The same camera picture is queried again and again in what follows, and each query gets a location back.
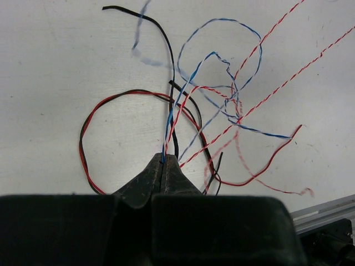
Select aluminium rail frame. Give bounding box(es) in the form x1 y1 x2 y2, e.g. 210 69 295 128
291 195 354 234

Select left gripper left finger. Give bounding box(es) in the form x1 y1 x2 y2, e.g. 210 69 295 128
1 154 163 265

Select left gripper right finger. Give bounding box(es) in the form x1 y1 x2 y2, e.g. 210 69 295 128
151 155 307 265

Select red black paired wire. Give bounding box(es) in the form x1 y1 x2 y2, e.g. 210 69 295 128
79 89 303 195

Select blue white twisted wire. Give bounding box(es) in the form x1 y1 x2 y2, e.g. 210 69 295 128
131 0 292 164

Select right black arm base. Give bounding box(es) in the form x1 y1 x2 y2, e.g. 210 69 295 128
300 218 354 266

